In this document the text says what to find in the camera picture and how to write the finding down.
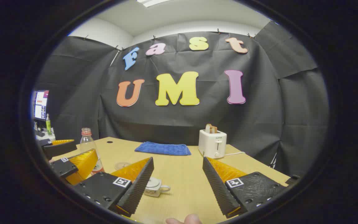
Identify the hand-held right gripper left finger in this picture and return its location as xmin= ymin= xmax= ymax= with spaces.
xmin=73 ymin=157 xmax=154 ymax=217

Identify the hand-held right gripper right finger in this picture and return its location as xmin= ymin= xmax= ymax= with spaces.
xmin=203 ymin=157 xmax=289 ymax=219

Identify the white teacup lid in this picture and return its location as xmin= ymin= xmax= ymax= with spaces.
xmin=146 ymin=177 xmax=162 ymax=189

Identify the white porcelain teacup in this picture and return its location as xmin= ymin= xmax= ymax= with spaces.
xmin=144 ymin=177 xmax=171 ymax=198

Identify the clear plastic water bottle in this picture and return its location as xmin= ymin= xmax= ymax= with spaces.
xmin=80 ymin=128 xmax=105 ymax=175

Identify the white side table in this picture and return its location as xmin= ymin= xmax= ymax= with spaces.
xmin=36 ymin=132 xmax=56 ymax=143

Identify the blue towel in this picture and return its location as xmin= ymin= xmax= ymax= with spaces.
xmin=135 ymin=142 xmax=192 ymax=156

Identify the white toaster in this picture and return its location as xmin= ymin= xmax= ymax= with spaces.
xmin=198 ymin=129 xmax=227 ymax=159

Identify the computer monitor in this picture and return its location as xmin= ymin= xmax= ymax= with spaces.
xmin=33 ymin=90 xmax=49 ymax=121

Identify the black backdrop cloth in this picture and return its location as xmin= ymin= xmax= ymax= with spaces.
xmin=34 ymin=20 xmax=330 ymax=178

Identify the ceiling light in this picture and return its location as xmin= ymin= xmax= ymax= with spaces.
xmin=136 ymin=0 xmax=170 ymax=7

